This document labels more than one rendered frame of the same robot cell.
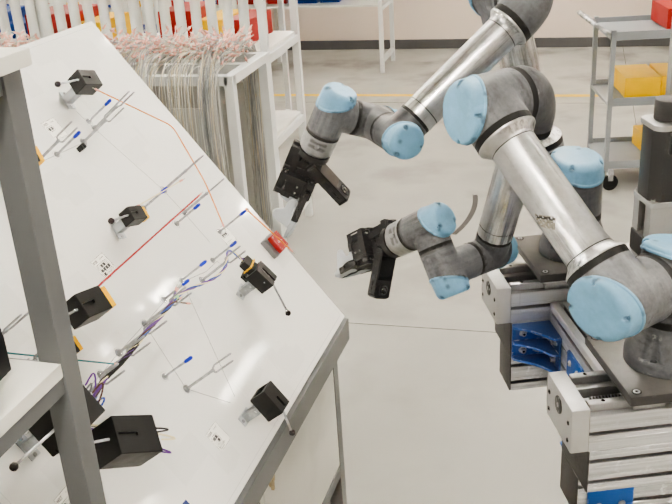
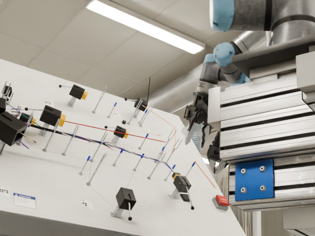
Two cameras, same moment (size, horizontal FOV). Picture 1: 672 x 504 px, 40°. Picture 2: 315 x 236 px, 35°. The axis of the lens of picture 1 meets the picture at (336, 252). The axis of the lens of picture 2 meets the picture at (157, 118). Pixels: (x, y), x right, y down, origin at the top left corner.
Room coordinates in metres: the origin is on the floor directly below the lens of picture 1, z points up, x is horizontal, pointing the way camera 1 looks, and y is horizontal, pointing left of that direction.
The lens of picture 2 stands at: (0.47, -1.03, 0.57)
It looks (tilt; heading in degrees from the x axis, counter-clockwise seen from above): 23 degrees up; 42
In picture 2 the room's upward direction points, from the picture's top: 5 degrees clockwise
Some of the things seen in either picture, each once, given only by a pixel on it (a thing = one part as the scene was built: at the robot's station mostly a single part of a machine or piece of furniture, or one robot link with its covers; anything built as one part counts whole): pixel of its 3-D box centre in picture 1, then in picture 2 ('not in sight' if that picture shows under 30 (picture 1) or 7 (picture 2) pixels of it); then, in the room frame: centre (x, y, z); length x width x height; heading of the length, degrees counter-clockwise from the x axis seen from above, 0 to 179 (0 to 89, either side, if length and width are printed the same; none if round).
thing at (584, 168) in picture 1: (574, 180); not in sight; (1.93, -0.54, 1.33); 0.13 x 0.12 x 0.14; 18
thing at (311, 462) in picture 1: (303, 465); not in sight; (1.94, 0.12, 0.60); 0.55 x 0.03 x 0.39; 162
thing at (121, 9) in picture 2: not in sight; (148, 26); (3.41, 1.86, 3.26); 1.27 x 0.17 x 0.07; 165
